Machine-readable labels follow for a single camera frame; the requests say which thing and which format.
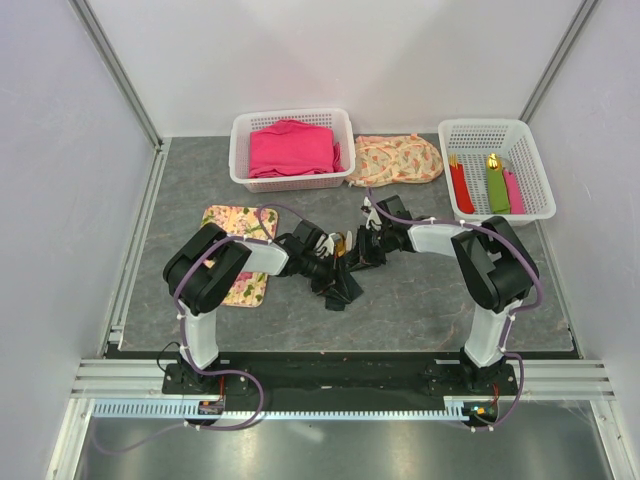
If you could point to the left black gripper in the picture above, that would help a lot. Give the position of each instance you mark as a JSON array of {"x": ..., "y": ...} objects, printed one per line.
[{"x": 330, "y": 276}]

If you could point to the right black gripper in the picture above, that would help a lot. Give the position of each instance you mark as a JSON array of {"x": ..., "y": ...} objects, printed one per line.
[{"x": 366, "y": 257}]

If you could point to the black paper napkin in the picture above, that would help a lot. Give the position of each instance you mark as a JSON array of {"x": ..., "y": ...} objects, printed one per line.
[{"x": 352, "y": 289}]

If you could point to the gold spoon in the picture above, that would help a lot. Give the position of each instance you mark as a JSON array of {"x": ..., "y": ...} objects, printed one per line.
[{"x": 343, "y": 243}]

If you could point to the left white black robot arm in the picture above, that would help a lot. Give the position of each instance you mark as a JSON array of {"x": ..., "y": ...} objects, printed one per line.
[{"x": 204, "y": 270}]

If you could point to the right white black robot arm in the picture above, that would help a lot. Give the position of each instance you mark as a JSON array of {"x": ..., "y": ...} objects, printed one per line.
[{"x": 499, "y": 274}]

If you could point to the red napkin roll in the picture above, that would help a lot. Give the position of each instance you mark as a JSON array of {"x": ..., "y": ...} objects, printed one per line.
[{"x": 461, "y": 191}]

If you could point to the green napkin roll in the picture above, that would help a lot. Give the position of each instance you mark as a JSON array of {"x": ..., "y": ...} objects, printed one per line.
[{"x": 496, "y": 189}]

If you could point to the pink napkin roll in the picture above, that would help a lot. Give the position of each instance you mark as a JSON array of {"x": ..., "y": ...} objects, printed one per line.
[{"x": 513, "y": 192}]

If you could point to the floral placemat tray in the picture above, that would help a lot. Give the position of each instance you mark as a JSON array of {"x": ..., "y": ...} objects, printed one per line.
[{"x": 249, "y": 288}]

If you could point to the white basket with pink cloth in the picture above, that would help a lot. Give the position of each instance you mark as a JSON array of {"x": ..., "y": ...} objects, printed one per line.
[{"x": 336, "y": 119}]

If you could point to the pink folded cloth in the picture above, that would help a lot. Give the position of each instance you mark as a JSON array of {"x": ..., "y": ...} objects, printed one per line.
[{"x": 293, "y": 148}]

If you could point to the white basket with rolls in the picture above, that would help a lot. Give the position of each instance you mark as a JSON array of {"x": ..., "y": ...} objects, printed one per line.
[{"x": 473, "y": 140}]

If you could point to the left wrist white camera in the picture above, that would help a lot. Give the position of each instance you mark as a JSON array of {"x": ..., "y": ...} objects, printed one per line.
[{"x": 326, "y": 244}]

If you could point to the wrist white camera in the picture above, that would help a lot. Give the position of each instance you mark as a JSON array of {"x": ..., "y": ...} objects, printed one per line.
[
  {"x": 326, "y": 244},
  {"x": 372, "y": 219}
]

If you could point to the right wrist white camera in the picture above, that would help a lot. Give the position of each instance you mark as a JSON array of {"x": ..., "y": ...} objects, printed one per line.
[{"x": 372, "y": 219}]

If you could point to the floral drawstring pouch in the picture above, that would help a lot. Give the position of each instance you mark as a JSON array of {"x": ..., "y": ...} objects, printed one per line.
[{"x": 385, "y": 160}]

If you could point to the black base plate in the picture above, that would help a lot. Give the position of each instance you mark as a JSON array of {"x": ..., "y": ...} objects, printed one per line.
[{"x": 431, "y": 373}]

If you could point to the blue slotted cable duct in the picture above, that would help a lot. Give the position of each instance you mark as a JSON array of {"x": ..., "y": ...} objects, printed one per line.
[{"x": 450, "y": 410}]

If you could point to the front aluminium rail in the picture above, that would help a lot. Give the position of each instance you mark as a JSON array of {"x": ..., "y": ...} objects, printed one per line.
[{"x": 544, "y": 380}]

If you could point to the left aluminium frame post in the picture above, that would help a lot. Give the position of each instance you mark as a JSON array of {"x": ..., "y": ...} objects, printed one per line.
[{"x": 106, "y": 51}]

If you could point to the aluminium frame post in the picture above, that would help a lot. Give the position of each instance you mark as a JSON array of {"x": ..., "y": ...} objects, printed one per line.
[
  {"x": 566, "y": 44},
  {"x": 106, "y": 51}
]

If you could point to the right aluminium frame post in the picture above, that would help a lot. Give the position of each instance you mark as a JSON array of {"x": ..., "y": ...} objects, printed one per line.
[{"x": 566, "y": 44}]

